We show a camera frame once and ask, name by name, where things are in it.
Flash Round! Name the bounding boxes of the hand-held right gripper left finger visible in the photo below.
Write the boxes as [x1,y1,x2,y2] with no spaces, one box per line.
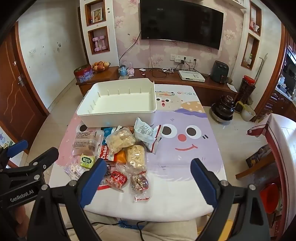
[27,158,109,241]

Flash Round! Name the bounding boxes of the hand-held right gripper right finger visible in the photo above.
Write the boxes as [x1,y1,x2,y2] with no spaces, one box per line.
[190,158,271,241]

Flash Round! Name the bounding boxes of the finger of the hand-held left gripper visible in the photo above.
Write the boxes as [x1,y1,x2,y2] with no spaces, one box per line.
[0,147,60,182]
[0,140,28,168]

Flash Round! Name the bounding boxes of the small dark packet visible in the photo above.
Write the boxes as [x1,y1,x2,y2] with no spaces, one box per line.
[103,162,112,179]

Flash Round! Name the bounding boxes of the small green packet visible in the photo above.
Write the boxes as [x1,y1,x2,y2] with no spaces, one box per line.
[80,154,96,168]

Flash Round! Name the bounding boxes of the small clear white packet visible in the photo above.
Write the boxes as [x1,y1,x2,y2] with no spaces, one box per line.
[64,160,89,181]

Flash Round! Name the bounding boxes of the red round candy packet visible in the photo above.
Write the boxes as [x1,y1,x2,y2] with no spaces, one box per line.
[107,170,129,192]

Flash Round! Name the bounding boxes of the red orange biscuit packet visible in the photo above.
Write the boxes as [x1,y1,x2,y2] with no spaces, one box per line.
[99,144,127,165]

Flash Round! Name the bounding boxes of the clear bread packet white label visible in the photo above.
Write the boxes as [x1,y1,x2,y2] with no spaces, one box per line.
[72,130,104,156]

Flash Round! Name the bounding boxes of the clear mixed nut packet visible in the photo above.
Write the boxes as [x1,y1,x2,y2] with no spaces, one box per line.
[129,171,151,202]

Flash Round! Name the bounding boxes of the clear puffed rice bag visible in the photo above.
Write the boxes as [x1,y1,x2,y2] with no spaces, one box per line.
[126,145,147,173]
[105,127,136,153]

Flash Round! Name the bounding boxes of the blue-ended clear cake packet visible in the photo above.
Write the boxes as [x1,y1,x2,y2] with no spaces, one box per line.
[103,127,118,145]

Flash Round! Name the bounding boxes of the white packet red-striped ends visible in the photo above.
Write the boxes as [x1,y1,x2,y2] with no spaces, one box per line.
[134,117,162,154]

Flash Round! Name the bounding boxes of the white plastic storage bin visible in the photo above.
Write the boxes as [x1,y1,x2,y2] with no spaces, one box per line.
[76,78,158,128]

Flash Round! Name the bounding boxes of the person's left hand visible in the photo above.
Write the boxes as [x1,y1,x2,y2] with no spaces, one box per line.
[7,204,31,237]

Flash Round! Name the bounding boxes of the cartoon printed tablecloth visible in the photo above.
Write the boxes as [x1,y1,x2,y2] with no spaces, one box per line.
[49,84,224,223]

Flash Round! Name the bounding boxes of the brown wooden door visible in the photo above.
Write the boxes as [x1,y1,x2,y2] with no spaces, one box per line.
[0,22,50,149]

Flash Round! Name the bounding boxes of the printed cardboard box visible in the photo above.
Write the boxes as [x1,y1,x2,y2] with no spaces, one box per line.
[245,145,272,168]

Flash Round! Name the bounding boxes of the red plastic stool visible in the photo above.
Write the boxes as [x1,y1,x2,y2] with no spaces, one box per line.
[259,183,281,214]

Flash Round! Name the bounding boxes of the person's beige trousers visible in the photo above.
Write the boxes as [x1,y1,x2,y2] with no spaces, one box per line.
[66,211,198,241]

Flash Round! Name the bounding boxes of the dark glazed ceramic jar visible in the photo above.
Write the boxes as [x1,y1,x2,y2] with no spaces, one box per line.
[211,95,236,124]

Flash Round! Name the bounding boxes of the wooden chair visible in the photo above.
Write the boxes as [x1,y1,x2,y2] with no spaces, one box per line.
[235,112,296,234]

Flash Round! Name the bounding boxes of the white plastic bucket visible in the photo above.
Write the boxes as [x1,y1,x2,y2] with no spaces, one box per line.
[240,104,257,122]

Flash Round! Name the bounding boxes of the red round tin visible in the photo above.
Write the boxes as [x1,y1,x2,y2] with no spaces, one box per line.
[73,65,94,84]

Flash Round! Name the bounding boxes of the white chair cover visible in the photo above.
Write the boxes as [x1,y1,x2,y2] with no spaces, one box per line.
[247,113,296,232]

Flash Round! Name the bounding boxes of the wooden television cabinet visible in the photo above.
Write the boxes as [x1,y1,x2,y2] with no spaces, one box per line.
[76,66,238,107]

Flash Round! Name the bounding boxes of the dark jar with red lid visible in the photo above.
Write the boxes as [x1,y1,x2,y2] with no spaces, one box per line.
[236,75,256,113]

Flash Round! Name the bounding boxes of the bowl of fruit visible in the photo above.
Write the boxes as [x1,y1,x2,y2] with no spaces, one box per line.
[92,61,111,73]

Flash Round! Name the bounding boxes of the white set-top box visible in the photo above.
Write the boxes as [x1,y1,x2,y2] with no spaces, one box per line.
[178,70,206,82]

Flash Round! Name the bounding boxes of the dark grey air fryer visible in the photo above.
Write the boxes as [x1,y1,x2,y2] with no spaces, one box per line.
[210,60,230,84]

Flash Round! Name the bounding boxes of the wooden display cabinet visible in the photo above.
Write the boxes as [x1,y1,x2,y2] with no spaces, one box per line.
[273,30,296,112]

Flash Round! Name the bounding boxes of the framed photo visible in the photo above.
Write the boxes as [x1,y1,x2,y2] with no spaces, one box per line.
[92,7,102,23]

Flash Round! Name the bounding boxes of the colourful wall poster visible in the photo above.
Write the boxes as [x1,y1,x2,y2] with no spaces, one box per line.
[0,126,14,149]

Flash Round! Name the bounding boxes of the black coiled cable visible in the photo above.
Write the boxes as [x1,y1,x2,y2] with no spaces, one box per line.
[151,68,167,78]

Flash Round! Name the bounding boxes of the white wall socket panel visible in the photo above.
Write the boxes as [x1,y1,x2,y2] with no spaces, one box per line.
[170,54,193,63]

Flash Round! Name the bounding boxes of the white mop handle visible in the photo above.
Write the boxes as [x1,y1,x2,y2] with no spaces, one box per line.
[254,53,269,80]

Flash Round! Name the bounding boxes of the black television power cable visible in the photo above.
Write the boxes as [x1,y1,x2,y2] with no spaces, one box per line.
[119,30,142,70]

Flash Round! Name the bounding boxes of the black wall television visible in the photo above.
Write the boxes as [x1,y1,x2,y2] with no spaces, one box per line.
[140,0,224,50]

